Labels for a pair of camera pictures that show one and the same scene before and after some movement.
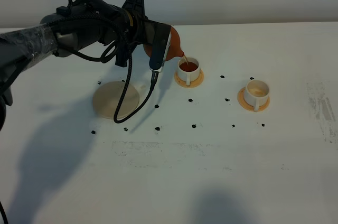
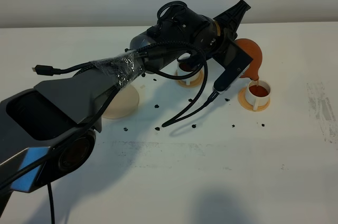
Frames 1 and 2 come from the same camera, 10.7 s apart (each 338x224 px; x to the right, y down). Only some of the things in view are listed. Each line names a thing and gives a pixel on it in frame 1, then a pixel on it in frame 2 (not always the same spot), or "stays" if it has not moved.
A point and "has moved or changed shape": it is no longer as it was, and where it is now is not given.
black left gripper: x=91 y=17 → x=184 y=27
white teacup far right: x=256 y=93 stays
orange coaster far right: x=243 y=102 stays
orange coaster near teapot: x=193 y=83 stays
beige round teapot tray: x=106 y=98 stays
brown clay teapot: x=175 y=49 has moved or changed shape
